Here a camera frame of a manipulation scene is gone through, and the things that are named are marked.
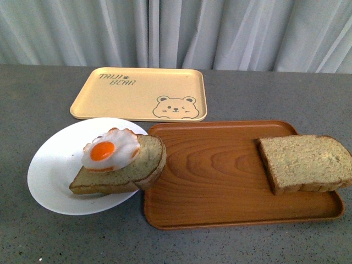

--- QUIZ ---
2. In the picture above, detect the white round plate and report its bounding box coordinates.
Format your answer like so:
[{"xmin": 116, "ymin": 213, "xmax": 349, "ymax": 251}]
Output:
[{"xmin": 27, "ymin": 118, "xmax": 147, "ymax": 216}]

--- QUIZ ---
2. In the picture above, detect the bread slice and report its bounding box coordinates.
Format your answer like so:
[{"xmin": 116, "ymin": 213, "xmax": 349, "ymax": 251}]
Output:
[
  {"xmin": 257, "ymin": 135, "xmax": 351, "ymax": 195},
  {"xmin": 69, "ymin": 134, "xmax": 167, "ymax": 195}
]

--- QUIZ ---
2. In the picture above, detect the yellow bear tray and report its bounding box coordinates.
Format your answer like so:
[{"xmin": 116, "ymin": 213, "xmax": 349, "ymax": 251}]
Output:
[{"xmin": 70, "ymin": 67, "xmax": 207, "ymax": 122}]

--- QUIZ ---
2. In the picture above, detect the brown wooden tray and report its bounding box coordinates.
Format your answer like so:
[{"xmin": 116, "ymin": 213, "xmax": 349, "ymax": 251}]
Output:
[{"xmin": 144, "ymin": 120, "xmax": 345, "ymax": 230}]

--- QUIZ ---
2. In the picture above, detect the fried egg toy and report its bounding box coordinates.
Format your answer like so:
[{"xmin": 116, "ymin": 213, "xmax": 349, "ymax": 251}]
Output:
[{"xmin": 81, "ymin": 128, "xmax": 141, "ymax": 172}]

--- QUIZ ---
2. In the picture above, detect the grey pleated curtain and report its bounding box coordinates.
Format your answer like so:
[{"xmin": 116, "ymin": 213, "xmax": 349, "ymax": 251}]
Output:
[{"xmin": 1, "ymin": 1, "xmax": 351, "ymax": 73}]

